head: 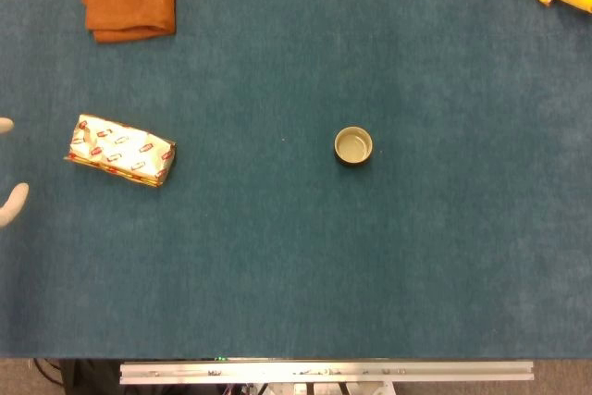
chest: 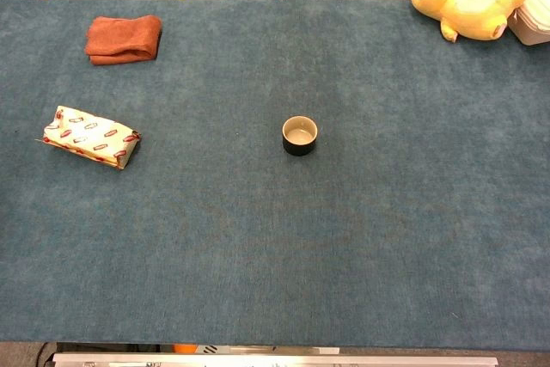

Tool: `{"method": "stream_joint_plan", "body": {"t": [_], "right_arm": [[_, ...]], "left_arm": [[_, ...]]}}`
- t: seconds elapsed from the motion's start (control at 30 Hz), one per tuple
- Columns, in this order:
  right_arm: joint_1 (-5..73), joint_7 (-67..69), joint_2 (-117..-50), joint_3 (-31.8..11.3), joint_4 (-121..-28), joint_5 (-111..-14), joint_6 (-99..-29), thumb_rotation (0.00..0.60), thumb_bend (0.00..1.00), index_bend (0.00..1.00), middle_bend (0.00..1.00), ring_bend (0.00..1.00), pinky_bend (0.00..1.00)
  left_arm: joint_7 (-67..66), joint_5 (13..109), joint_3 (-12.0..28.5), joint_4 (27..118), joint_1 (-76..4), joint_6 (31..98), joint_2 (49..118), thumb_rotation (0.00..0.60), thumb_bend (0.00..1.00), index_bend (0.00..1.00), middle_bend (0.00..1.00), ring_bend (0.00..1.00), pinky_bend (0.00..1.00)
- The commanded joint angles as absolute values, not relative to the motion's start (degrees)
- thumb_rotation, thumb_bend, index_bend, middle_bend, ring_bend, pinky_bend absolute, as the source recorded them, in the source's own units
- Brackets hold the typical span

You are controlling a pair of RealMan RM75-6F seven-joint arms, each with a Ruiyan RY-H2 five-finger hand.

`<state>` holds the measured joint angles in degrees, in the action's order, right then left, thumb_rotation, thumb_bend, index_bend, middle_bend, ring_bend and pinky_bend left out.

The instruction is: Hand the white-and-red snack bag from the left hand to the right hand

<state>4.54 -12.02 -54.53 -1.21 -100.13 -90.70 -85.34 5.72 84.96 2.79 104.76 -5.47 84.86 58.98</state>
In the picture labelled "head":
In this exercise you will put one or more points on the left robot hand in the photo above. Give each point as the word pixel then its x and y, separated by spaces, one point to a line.
pixel 11 203

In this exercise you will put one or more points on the white red snack packet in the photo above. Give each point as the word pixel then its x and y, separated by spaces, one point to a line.
pixel 120 150

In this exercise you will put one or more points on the folded orange-brown cloth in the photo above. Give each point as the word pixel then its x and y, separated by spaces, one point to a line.
pixel 129 4

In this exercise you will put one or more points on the blue table mat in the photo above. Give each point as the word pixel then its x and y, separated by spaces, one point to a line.
pixel 296 228

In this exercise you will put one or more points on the small black round cup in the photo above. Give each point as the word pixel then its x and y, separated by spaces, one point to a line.
pixel 353 146

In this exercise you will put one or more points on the aluminium profile rail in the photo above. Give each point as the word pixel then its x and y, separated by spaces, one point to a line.
pixel 324 373

